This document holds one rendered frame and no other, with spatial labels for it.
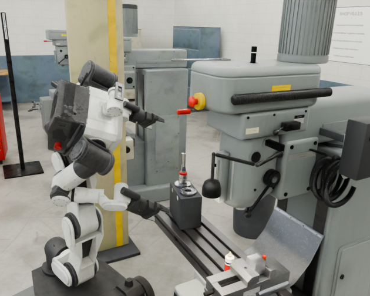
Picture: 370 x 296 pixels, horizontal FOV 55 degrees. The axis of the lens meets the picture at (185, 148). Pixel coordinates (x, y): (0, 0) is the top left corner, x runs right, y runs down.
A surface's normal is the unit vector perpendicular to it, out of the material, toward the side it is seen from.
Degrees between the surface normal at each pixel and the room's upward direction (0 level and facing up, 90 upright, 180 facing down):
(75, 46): 90
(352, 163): 90
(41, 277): 0
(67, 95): 46
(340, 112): 90
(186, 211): 90
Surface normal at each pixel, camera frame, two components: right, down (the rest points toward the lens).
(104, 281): 0.03, -0.95
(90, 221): 0.70, -0.01
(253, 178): 0.48, 0.29
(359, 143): -0.88, 0.13
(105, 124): 0.54, -0.48
